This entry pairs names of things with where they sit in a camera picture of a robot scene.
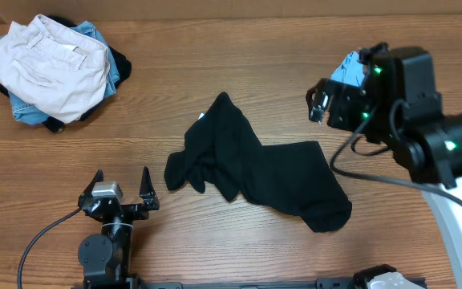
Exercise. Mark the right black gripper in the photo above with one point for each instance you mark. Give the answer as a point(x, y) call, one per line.
point(336, 103)

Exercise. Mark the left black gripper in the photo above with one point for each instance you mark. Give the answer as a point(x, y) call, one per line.
point(141, 211)

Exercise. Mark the blue folded jeans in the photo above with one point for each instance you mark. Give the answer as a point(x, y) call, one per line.
point(24, 112)

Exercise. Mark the black folded garment under pile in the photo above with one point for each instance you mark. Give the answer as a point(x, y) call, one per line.
point(122, 66)

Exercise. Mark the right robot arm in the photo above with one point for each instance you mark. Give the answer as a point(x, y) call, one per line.
point(398, 107)

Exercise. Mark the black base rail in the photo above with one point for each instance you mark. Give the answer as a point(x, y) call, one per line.
point(320, 283)

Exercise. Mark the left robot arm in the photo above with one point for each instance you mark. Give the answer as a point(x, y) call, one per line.
point(106, 256)

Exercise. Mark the beige folded trousers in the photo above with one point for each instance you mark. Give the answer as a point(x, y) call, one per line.
point(60, 71)

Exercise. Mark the light blue printed t-shirt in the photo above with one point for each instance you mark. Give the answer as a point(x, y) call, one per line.
point(350, 71)

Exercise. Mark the black t-shirt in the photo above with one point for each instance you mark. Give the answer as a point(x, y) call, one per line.
point(221, 148)

